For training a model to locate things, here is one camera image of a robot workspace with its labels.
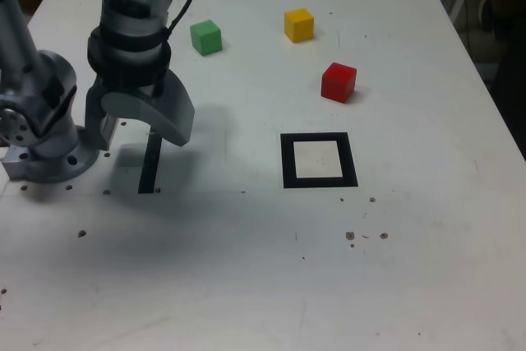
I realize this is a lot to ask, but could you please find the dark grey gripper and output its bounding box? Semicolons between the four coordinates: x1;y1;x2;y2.
85;70;196;151

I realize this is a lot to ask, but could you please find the green cube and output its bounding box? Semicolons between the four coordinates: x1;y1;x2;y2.
189;19;224;58

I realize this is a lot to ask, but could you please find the yellow cube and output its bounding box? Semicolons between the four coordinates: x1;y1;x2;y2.
284;7;316;44

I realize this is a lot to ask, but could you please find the red cube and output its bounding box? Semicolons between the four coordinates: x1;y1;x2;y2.
321;62;358;104

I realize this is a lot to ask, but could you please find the black tape square outline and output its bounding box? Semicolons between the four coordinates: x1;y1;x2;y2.
279;132;359;190

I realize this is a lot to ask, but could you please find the black tape strip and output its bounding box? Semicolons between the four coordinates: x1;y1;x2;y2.
137;135;162;195

